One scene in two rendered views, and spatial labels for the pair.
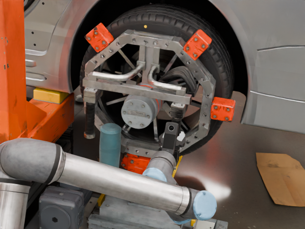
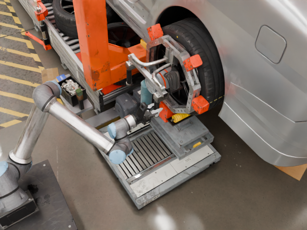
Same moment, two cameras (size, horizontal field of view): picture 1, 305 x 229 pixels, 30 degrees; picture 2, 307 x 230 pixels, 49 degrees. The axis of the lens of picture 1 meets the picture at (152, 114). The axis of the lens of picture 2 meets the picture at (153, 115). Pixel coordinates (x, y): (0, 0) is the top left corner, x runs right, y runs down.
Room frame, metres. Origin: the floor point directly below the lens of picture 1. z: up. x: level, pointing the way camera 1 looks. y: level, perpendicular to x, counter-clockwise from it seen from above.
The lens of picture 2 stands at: (0.80, -1.01, 2.48)
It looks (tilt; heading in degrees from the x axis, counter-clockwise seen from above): 50 degrees down; 41
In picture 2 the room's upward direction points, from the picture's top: 4 degrees clockwise
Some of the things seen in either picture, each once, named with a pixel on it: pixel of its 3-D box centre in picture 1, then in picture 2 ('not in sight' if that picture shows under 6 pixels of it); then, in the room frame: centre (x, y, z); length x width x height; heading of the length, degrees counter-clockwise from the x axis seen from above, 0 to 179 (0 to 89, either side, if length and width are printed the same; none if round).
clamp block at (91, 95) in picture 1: (93, 92); (132, 64); (2.00, 0.23, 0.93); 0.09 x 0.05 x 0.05; 168
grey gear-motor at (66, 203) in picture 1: (72, 205); (140, 106); (2.19, 0.34, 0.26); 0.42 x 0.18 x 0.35; 168
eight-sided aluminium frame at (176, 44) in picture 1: (147, 97); (171, 75); (2.17, 0.02, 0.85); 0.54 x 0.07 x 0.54; 78
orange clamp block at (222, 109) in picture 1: (222, 109); (199, 104); (2.11, -0.28, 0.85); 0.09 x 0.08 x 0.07; 78
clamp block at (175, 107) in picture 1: (179, 107); (161, 95); (1.93, -0.10, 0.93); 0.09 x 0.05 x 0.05; 168
